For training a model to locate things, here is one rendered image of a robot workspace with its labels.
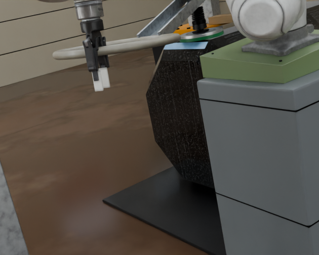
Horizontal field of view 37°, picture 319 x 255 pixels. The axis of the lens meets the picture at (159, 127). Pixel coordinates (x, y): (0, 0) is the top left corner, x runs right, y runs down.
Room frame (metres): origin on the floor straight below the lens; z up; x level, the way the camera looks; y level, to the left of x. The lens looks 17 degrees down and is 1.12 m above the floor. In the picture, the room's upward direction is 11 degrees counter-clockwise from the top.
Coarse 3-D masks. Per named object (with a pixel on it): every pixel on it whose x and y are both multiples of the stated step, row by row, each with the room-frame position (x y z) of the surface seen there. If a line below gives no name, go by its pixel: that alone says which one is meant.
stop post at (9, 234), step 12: (0, 168) 1.03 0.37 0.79; (0, 180) 1.03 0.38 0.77; (0, 192) 1.02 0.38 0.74; (0, 204) 1.02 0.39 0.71; (12, 204) 1.03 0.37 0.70; (0, 216) 1.01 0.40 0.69; (12, 216) 1.03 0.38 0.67; (0, 228) 1.01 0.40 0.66; (12, 228) 1.02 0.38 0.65; (0, 240) 1.01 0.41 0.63; (12, 240) 1.02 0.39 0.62; (24, 240) 1.04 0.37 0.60; (0, 252) 1.00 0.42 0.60; (12, 252) 1.02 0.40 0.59; (24, 252) 1.03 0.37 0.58
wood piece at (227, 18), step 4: (212, 16) 3.34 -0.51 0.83; (216, 16) 3.28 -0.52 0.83; (220, 16) 3.24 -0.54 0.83; (224, 16) 3.21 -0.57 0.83; (228, 16) 3.19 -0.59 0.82; (212, 20) 3.29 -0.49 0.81; (216, 20) 3.27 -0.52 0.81; (220, 20) 3.24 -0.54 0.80; (224, 20) 3.22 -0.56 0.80; (228, 20) 3.19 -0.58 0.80; (232, 20) 3.17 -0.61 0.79; (212, 24) 3.30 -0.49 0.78
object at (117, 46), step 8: (120, 40) 2.07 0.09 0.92; (128, 40) 2.06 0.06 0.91; (136, 40) 2.05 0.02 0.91; (144, 40) 1.64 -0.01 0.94; (152, 40) 1.65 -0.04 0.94; (160, 40) 1.67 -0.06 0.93; (168, 40) 1.69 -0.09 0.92; (176, 40) 1.75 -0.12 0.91; (72, 48) 1.97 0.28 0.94; (80, 48) 2.00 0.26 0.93; (104, 48) 1.61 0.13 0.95; (112, 48) 1.61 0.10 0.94; (120, 48) 1.61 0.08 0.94; (128, 48) 1.61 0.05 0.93; (136, 48) 1.62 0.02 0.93; (144, 48) 1.63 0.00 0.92; (56, 56) 1.73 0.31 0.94; (64, 56) 1.68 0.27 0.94; (72, 56) 1.66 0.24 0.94; (80, 56) 1.64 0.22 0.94
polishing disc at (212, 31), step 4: (208, 28) 2.44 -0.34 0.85; (212, 28) 2.41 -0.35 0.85; (216, 28) 2.37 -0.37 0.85; (220, 28) 2.34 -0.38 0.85; (188, 32) 2.44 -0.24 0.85; (204, 32) 2.31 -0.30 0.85; (208, 32) 2.28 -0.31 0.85; (212, 32) 2.27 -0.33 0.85; (216, 32) 2.28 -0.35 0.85; (184, 36) 2.31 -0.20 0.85; (188, 36) 2.29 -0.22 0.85; (192, 36) 2.28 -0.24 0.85; (196, 36) 2.27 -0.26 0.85; (200, 36) 2.27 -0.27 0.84
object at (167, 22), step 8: (176, 0) 2.33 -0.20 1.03; (184, 0) 2.38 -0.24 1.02; (192, 0) 2.23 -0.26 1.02; (200, 0) 2.28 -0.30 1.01; (168, 8) 2.26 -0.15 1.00; (176, 8) 2.32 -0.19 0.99; (184, 8) 2.16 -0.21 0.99; (192, 8) 2.22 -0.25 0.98; (160, 16) 2.20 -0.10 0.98; (168, 16) 2.25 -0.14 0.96; (176, 16) 2.10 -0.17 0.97; (184, 16) 2.15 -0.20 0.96; (152, 24) 2.14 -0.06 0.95; (160, 24) 2.19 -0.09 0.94; (168, 24) 2.04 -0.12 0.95; (176, 24) 2.09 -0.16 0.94; (144, 32) 2.09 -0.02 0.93; (152, 32) 2.13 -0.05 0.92; (160, 32) 1.99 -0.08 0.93; (168, 32) 2.03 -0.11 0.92
